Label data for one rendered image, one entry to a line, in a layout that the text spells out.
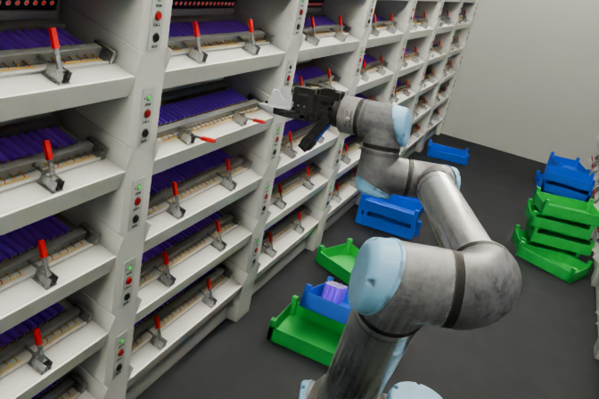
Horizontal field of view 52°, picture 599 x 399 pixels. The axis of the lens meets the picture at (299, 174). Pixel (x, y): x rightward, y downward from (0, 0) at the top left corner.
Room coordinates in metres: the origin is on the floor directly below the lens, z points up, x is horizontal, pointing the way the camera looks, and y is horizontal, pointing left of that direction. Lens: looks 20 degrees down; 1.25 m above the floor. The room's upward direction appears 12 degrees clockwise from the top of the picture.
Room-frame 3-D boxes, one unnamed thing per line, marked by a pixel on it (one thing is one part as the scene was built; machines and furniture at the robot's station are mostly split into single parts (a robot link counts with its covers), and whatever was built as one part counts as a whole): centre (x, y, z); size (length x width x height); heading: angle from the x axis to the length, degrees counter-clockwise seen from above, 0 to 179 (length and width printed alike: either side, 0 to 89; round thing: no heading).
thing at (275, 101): (1.48, 0.10, 0.89); 0.09 x 0.03 x 0.06; 78
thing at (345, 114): (1.44, -0.09, 0.90); 0.10 x 0.05 x 0.09; 160
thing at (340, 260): (2.36, -0.32, 0.04); 0.30 x 0.20 x 0.08; 45
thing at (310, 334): (1.81, -0.18, 0.04); 0.30 x 0.20 x 0.08; 70
